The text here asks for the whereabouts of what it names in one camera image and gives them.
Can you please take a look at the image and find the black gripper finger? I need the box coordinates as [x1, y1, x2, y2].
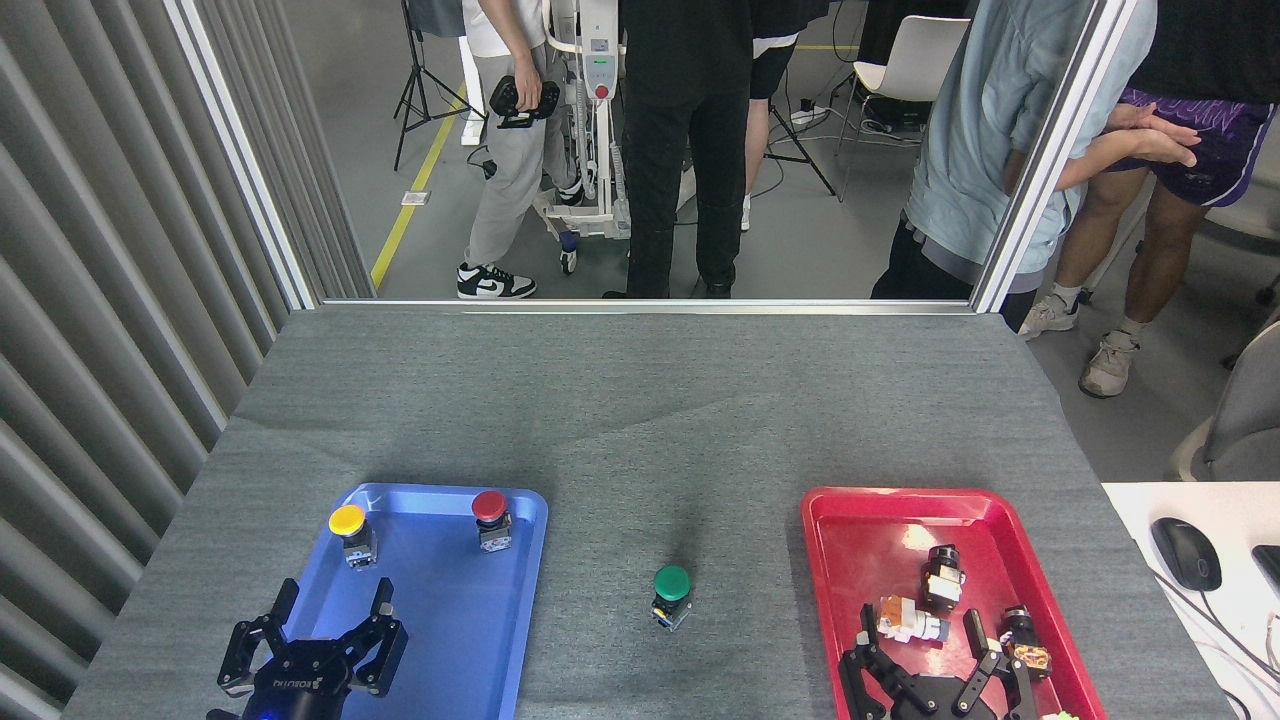
[345, 578, 409, 698]
[950, 608, 1039, 720]
[838, 602, 939, 720]
[218, 578, 301, 698]

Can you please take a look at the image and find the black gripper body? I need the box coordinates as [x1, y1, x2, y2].
[888, 675, 979, 720]
[235, 640, 356, 720]

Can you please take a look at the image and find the green push button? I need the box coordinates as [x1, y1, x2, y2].
[650, 565, 693, 632]

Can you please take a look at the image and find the black handheld controller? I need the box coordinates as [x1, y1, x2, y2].
[488, 77, 561, 131]

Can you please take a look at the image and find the yellow push button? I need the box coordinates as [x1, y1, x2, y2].
[328, 503, 379, 571]

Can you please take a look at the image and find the red push button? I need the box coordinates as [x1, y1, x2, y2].
[471, 490, 514, 553]

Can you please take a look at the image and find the blue plastic tray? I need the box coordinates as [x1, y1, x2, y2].
[240, 483, 549, 720]

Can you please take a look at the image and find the red plastic tray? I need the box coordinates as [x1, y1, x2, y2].
[800, 487, 1109, 720]

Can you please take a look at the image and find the black computer mouse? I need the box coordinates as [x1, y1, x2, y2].
[1149, 517, 1223, 592]

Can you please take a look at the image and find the white desk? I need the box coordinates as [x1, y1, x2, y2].
[1100, 482, 1280, 720]

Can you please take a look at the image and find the grey felt table cover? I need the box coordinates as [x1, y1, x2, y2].
[60, 308, 1236, 720]

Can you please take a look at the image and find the grey ribbed side panel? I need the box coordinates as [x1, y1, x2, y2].
[195, 0, 379, 299]
[0, 0, 291, 720]

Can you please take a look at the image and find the person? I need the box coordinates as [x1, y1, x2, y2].
[1018, 0, 1280, 399]
[870, 0, 1201, 334]
[738, 0, 831, 233]
[600, 0, 756, 299]
[455, 0, 586, 301]

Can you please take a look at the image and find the black tripod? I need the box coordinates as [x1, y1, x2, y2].
[392, 0, 491, 171]
[765, 100, 839, 198]

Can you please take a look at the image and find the white stand on wheels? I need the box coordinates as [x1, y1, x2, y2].
[535, 0, 641, 276]

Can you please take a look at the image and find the white plastic chair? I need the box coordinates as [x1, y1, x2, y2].
[838, 14, 973, 201]

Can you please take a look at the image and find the white and orange switch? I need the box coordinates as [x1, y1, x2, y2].
[876, 595, 951, 646]

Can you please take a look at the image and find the black switch with brown base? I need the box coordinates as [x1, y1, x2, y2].
[1000, 604, 1053, 681]

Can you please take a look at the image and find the black selector switch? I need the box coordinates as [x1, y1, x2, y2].
[920, 544, 967, 613]

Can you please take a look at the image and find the silver frame rail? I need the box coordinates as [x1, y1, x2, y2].
[318, 297, 976, 316]

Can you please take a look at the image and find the silver frame post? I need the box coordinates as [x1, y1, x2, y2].
[163, 0, 319, 311]
[968, 0, 1141, 314]

